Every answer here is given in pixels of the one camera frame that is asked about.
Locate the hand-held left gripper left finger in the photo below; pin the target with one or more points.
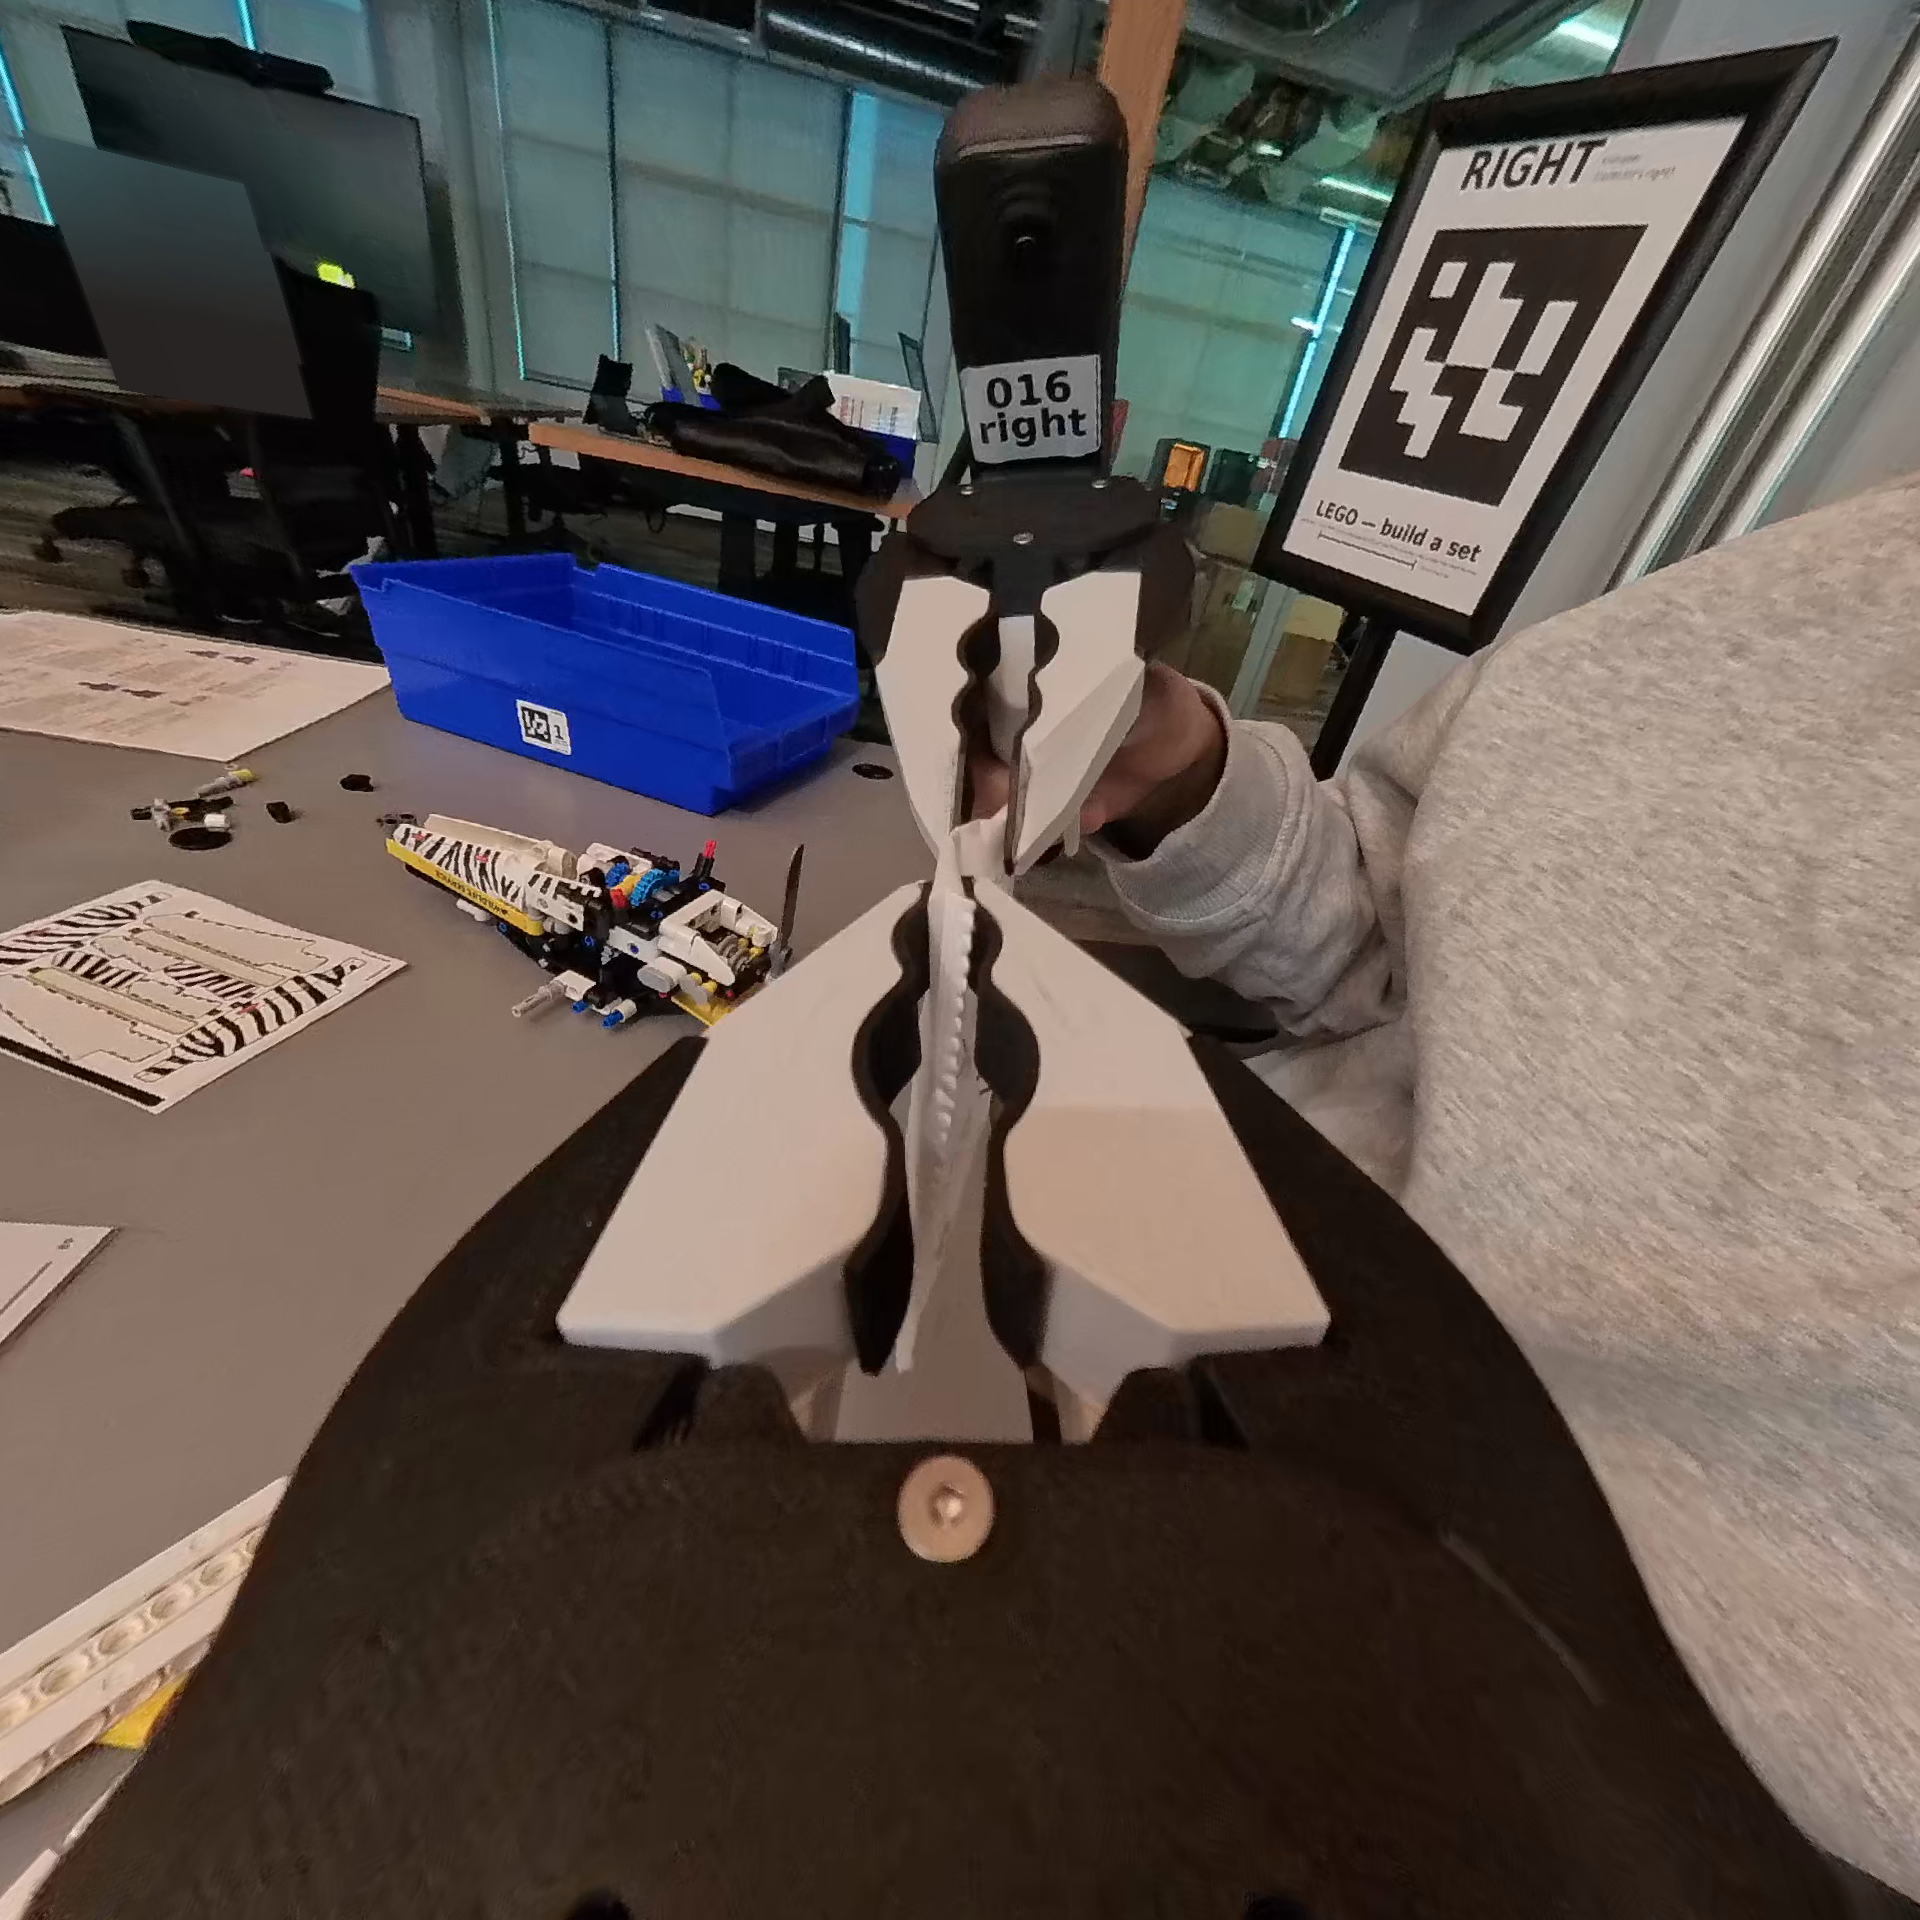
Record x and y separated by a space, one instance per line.
736 1202

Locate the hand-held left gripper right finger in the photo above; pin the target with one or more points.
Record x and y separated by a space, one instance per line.
1157 1202

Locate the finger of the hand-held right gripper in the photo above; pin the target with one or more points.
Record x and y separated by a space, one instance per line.
1102 677
925 677

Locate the small clear plastic parts bag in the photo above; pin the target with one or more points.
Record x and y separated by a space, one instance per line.
954 1051

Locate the pile of white lego pieces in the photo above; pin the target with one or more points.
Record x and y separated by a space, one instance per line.
105 1636

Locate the person's right forearm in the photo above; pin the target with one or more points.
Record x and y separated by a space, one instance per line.
1274 900

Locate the yellow zebra lego model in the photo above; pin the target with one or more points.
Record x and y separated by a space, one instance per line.
632 917

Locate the small lego axle assembly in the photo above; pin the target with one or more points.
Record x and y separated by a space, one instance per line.
205 796

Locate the person's right hand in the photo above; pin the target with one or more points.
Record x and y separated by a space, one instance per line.
1171 767

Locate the stack of cardboard boxes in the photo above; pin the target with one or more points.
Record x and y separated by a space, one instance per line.
1246 599

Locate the white and blue box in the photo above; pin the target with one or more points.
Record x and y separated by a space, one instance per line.
879 406

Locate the black bag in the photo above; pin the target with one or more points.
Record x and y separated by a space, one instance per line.
780 437

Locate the blue plastic bin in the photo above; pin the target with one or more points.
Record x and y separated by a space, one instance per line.
599 677

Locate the background wooden table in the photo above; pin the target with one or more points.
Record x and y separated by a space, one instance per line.
632 450

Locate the black framed marker sign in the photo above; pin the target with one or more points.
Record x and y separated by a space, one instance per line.
1514 345

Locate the zebra sticker sheet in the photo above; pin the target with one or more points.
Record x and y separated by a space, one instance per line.
180 990

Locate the black computer monitor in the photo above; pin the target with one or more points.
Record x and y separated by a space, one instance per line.
347 166

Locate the white printed paper sheet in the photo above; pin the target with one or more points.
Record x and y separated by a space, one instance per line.
164 685

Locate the wooden support post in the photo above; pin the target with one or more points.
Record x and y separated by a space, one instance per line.
1140 91

